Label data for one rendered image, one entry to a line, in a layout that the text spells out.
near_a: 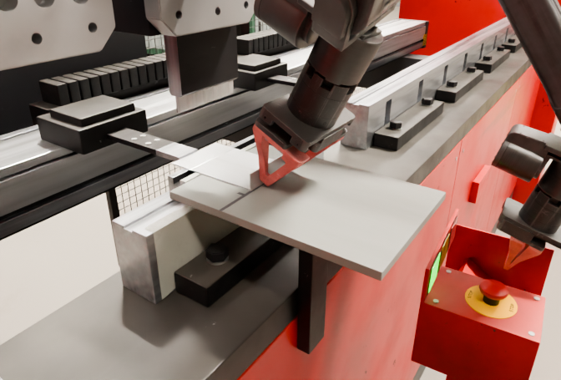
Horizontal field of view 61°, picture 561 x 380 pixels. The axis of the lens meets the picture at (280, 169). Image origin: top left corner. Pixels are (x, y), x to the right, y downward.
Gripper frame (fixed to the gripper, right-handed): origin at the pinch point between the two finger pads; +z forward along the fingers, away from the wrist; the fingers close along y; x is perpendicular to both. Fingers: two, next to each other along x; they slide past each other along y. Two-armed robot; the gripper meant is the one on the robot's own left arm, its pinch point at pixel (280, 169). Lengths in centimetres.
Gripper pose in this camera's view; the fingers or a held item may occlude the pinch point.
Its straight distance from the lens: 56.5
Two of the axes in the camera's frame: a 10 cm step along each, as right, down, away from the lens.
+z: -3.7, 6.9, 6.2
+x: 7.2, 6.3, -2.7
